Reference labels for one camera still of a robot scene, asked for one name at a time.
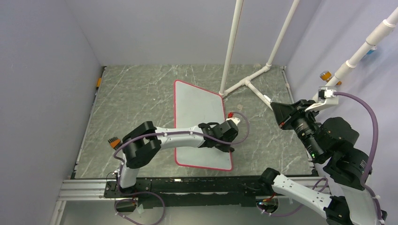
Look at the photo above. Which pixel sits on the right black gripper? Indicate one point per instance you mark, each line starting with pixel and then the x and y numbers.
pixel 282 109

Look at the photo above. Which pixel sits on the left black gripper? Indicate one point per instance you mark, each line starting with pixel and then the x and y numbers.
pixel 225 148

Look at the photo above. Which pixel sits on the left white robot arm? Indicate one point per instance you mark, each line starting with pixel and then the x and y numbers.
pixel 141 145

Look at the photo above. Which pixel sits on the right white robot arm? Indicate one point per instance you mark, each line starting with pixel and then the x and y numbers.
pixel 332 144

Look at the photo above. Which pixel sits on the orange black brush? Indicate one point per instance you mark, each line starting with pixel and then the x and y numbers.
pixel 115 142

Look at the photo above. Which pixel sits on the white PVC diagonal pipe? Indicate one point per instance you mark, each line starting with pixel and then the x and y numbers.
pixel 381 31

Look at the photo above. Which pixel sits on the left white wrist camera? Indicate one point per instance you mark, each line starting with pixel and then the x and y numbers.
pixel 232 118

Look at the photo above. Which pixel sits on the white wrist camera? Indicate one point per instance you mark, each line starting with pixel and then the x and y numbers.
pixel 232 118
pixel 326 99

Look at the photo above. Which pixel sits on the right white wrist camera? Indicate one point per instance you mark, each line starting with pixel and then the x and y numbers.
pixel 326 99

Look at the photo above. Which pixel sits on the white PVC pipe frame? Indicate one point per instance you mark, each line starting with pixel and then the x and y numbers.
pixel 256 34

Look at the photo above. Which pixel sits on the orange yellow wall fitting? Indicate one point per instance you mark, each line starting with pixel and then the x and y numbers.
pixel 326 76

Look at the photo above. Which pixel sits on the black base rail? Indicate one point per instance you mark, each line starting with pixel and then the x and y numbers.
pixel 193 191

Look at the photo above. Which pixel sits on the blue wall fitting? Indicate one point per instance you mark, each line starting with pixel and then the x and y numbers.
pixel 374 48

